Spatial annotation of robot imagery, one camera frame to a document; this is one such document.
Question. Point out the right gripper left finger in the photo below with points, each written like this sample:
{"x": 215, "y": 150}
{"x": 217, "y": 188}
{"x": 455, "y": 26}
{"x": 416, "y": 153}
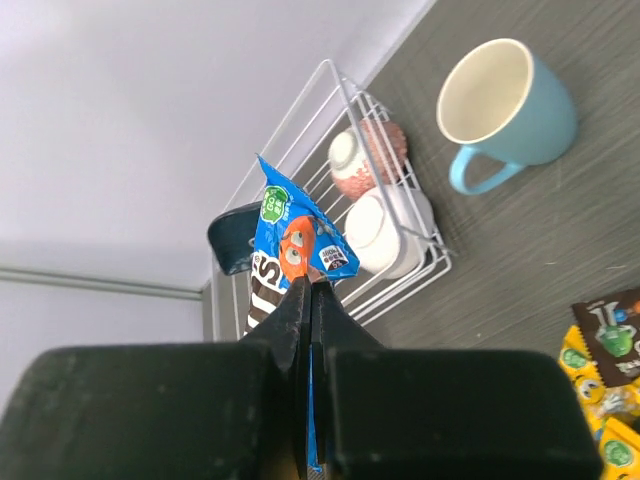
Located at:
{"x": 234, "y": 410}

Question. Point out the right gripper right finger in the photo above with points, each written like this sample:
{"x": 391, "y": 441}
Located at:
{"x": 384, "y": 413}

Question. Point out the blue candy bag short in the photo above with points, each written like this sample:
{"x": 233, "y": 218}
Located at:
{"x": 293, "y": 239}

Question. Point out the yellow candy bag lower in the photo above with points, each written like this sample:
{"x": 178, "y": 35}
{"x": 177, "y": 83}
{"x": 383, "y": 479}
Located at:
{"x": 619, "y": 449}

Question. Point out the yellow candy bag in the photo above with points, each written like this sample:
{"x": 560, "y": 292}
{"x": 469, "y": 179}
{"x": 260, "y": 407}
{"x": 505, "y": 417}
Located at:
{"x": 619, "y": 449}
{"x": 598, "y": 402}

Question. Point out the yellow candy bag upper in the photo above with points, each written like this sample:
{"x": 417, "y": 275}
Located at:
{"x": 598, "y": 402}

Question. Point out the purple brown candy bag lower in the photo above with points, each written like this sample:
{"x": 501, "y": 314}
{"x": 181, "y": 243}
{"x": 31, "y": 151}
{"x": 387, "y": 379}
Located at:
{"x": 609, "y": 327}

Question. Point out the dark blue leaf plate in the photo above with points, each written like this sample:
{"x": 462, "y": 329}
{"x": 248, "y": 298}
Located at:
{"x": 231, "y": 237}

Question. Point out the white bowl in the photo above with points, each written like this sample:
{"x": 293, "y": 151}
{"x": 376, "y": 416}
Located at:
{"x": 386, "y": 229}

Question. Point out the pink patterned bowl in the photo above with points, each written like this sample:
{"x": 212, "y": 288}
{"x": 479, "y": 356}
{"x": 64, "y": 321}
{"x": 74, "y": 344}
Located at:
{"x": 351, "y": 164}

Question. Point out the light blue mug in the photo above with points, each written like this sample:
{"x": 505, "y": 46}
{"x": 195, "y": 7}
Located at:
{"x": 507, "y": 111}

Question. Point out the white wire dish rack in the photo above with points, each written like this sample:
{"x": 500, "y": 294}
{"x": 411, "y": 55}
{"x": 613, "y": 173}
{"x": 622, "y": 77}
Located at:
{"x": 329, "y": 103}

